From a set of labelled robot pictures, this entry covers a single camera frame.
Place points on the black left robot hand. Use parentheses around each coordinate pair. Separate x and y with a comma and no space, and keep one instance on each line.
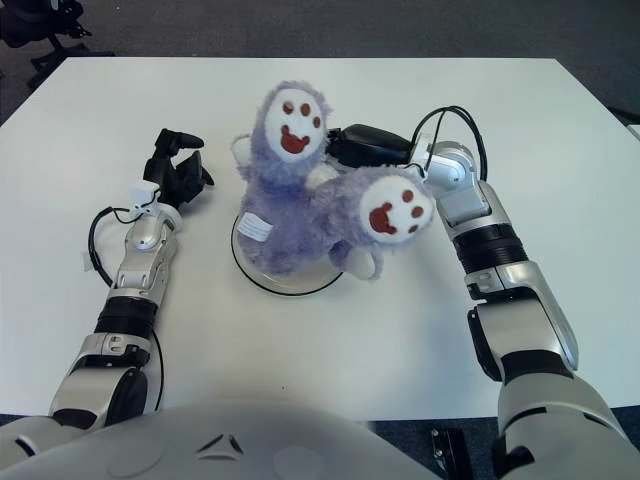
(167,175)

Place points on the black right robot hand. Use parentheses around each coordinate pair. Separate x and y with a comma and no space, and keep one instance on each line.
(372,145)

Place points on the purple plush bunny doll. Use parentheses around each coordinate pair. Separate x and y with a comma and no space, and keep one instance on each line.
(280,225)

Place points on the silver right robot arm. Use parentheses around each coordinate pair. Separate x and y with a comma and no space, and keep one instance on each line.
(500,235)

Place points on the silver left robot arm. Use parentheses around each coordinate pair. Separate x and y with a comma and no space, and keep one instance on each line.
(140,260)

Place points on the white plate with black rim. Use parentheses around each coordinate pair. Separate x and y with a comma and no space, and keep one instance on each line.
(295,283)

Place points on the white left wrist connector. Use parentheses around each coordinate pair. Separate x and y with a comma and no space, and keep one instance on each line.
(141,195)

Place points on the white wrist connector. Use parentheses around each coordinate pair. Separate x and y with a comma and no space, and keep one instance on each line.
(421,155)
(141,195)

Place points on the white right wrist connector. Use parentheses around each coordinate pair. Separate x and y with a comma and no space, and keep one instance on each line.
(421,155)

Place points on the black office chair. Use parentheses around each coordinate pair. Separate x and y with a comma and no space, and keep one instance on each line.
(30,20)

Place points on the grey robot torso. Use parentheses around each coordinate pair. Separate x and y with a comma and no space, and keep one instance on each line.
(225,440)

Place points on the black metal bracket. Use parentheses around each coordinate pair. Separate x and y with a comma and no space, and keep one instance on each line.
(450,450)

